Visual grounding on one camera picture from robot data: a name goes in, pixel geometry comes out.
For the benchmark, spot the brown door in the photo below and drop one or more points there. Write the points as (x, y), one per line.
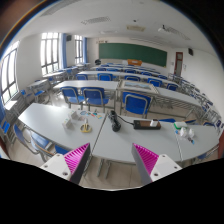
(178, 63)

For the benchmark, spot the white small box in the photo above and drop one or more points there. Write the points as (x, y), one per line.
(67, 123)

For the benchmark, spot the middle window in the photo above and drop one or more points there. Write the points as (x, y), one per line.
(49, 52)

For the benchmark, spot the left large window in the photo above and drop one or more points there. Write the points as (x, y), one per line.
(8, 77)

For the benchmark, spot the white plastic bag items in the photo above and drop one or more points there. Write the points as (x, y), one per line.
(186, 134)

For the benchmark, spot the orange teacher desk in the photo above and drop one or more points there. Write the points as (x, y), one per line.
(134, 62)

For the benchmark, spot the white charger plug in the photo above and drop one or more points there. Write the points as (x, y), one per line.
(153, 123)

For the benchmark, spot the blue chair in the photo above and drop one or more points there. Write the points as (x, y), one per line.
(72, 96)
(136, 103)
(94, 96)

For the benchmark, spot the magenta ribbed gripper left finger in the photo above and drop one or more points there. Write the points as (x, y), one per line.
(69, 166)

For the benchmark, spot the white green-edged box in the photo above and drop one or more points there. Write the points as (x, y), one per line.
(179, 125)

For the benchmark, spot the green chalkboard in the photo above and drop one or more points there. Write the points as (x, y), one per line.
(132, 51)

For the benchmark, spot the grey desk middle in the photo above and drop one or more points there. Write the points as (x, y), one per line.
(117, 146)

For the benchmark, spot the grey desk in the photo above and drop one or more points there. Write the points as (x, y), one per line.
(117, 146)
(46, 120)
(205, 139)

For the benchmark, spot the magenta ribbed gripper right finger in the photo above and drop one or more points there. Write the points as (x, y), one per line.
(151, 166)

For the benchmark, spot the ceiling projector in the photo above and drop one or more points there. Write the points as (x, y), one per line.
(163, 29)

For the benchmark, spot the grey desk left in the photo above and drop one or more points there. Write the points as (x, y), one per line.
(46, 120)

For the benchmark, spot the blue chair front right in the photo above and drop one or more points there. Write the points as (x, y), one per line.
(136, 103)

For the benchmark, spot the blue chair front left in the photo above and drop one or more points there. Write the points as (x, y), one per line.
(72, 96)

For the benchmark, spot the blue chair front middle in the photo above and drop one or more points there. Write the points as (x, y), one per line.
(94, 96)

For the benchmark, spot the colourful cards on desk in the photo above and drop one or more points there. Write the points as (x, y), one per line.
(85, 114)

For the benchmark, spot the black power strip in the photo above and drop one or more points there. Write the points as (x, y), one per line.
(145, 125)

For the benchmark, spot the grey desk right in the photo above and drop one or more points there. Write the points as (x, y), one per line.
(205, 139)

